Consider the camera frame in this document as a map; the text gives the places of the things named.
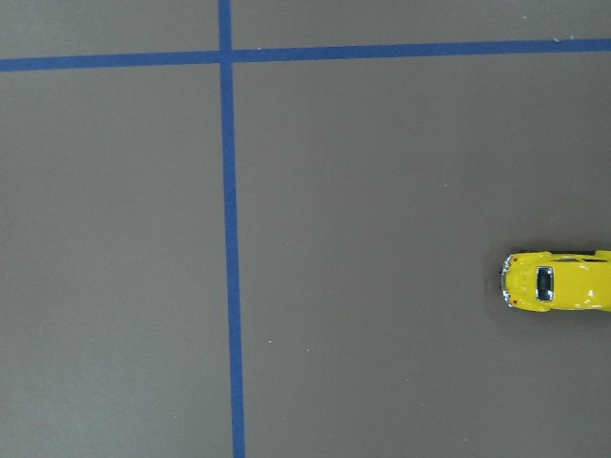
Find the yellow beetle toy car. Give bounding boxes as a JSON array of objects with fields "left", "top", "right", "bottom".
[{"left": 499, "top": 250, "right": 610, "bottom": 313}]

